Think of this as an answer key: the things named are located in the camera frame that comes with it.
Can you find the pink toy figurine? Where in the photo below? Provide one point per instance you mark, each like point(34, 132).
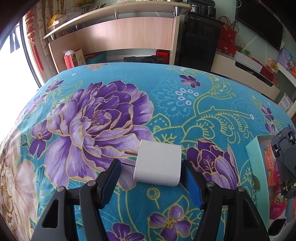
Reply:
point(277, 206)

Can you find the floral teal blanket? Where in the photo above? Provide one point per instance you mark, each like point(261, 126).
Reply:
point(115, 104)

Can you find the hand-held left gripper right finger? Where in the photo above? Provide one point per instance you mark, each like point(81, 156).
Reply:
point(193, 185)

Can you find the red and white gift bag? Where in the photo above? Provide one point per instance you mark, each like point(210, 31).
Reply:
point(76, 58)

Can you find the hanging dark clothes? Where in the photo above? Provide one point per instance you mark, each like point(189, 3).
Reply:
point(15, 39)

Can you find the cardboard box with yellow item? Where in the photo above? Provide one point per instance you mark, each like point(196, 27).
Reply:
point(55, 20)

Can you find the wooden shelf unit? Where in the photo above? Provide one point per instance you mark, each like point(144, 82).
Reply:
point(127, 34)

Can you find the shallow teal cardboard box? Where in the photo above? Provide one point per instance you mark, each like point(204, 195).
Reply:
point(254, 157)

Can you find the black toy car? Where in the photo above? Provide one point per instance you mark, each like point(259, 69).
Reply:
point(285, 162)

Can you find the lavender file basket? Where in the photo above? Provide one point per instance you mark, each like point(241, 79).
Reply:
point(284, 58)

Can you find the red gift box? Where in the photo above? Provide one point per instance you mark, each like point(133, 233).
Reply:
point(226, 47)

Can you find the red knot ornament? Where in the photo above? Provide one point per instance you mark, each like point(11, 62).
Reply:
point(32, 30)

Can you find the white plug charger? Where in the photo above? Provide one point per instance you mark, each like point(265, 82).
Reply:
point(157, 162)

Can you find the red handbag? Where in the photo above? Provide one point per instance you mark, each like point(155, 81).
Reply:
point(229, 32)

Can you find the patterned curtain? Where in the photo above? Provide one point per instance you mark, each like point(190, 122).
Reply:
point(45, 23)

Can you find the black cabinet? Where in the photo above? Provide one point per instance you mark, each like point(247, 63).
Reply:
point(196, 41)

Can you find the blue storage box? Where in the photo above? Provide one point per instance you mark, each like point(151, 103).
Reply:
point(96, 59)

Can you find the black flat television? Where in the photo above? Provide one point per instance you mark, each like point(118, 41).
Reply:
point(261, 23)

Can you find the red patterned box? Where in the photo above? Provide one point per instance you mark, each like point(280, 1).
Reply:
point(269, 73)

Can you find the white flat box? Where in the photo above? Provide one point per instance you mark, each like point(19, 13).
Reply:
point(248, 60)

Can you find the white paper bag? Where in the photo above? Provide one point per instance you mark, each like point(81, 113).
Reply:
point(285, 100)

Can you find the vase of orange flowers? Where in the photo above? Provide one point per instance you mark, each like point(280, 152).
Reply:
point(85, 4)

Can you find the white television console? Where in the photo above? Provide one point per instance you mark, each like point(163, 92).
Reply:
point(231, 67)

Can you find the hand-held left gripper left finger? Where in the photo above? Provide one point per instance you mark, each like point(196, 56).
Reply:
point(111, 183)

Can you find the small red box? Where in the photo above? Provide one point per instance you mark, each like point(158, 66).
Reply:
point(163, 56)

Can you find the black bag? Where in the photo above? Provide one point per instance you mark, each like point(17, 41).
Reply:
point(143, 59)

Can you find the white desk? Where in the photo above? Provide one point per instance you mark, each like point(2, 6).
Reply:
point(288, 74)

